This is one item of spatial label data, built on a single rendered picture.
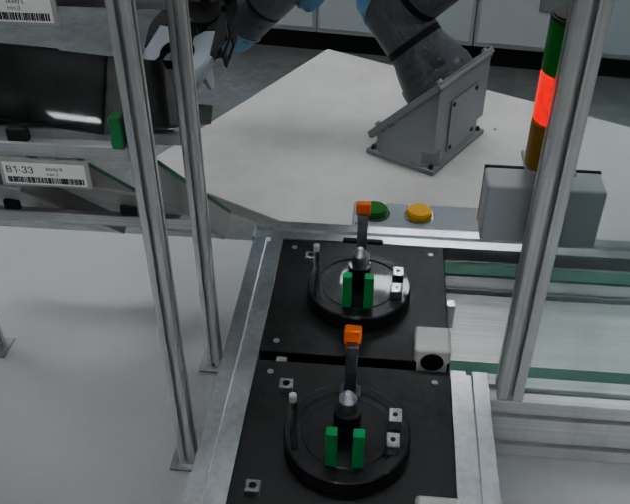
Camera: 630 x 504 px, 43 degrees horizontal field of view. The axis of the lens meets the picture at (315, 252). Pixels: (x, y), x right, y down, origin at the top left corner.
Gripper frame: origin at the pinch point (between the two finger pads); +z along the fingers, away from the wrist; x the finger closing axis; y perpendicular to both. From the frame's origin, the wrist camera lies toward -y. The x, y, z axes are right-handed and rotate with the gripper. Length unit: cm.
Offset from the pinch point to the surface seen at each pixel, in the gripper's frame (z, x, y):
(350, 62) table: -72, -1, 77
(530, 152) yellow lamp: 9.2, -44.2, -7.3
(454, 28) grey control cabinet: -227, -8, 223
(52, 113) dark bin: 18.3, 1.1, -15.8
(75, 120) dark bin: 18.6, -1.4, -15.6
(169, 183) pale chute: 13.6, -4.2, 2.3
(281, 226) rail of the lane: 1.1, -10.1, 31.6
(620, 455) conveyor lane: 27, -62, 29
